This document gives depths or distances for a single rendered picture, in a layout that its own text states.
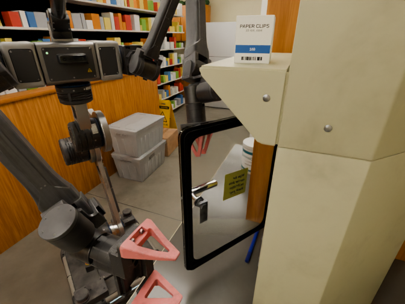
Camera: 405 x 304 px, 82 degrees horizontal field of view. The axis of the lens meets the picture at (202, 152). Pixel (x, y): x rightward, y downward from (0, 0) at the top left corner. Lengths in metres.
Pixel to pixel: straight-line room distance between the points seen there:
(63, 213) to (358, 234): 0.45
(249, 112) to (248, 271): 0.54
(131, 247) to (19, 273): 1.99
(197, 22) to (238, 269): 0.74
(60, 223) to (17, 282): 1.87
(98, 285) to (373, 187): 1.48
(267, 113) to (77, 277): 1.61
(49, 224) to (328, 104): 0.42
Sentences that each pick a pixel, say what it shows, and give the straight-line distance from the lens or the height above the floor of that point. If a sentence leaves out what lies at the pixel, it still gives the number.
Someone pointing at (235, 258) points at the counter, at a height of 0.94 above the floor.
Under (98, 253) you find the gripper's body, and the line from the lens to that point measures 0.45.
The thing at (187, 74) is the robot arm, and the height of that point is 1.45.
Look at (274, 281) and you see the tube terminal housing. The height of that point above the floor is 1.15.
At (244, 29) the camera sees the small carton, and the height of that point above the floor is 1.55.
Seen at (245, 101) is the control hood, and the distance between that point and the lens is 0.32.
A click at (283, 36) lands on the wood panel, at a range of 0.68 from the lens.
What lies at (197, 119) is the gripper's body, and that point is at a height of 1.33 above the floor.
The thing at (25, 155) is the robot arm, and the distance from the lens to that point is 0.50.
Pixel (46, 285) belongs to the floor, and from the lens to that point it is 2.15.
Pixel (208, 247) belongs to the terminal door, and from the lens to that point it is 0.67.
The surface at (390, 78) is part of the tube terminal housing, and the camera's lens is 0.32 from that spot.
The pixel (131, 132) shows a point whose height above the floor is 0.65.
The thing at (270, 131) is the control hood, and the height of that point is 1.43.
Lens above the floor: 1.55
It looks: 26 degrees down
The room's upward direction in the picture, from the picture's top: straight up
